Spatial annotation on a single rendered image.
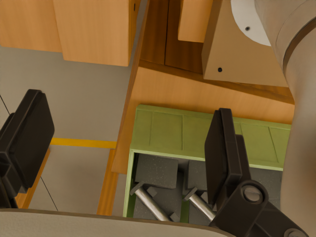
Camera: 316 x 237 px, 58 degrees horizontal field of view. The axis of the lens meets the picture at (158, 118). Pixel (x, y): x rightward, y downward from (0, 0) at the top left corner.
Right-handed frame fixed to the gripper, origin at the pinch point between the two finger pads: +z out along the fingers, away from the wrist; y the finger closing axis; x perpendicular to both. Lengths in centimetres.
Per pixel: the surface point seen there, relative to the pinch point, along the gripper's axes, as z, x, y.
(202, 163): 45, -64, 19
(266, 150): 40, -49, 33
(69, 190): 130, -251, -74
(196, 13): 45.0, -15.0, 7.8
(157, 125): 44, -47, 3
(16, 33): 42, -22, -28
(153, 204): 32, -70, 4
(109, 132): 130, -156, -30
